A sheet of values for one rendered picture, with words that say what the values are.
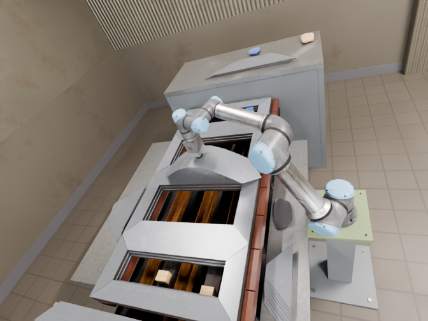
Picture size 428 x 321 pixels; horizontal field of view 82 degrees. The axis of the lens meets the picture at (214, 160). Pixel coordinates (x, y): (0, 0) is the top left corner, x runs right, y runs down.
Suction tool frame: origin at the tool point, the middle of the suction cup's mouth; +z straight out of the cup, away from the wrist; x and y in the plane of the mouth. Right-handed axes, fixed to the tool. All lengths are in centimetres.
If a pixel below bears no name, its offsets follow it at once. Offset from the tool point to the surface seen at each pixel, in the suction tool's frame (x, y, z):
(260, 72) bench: 16, -88, -3
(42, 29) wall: -245, -137, -74
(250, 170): 27.3, -1.1, 10.7
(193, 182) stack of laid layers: -9.1, 6.1, 15.7
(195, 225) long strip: 5.2, 34.4, 15.7
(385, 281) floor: 98, 8, 103
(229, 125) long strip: -2, -50, 16
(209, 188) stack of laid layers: 1.3, 7.2, 18.8
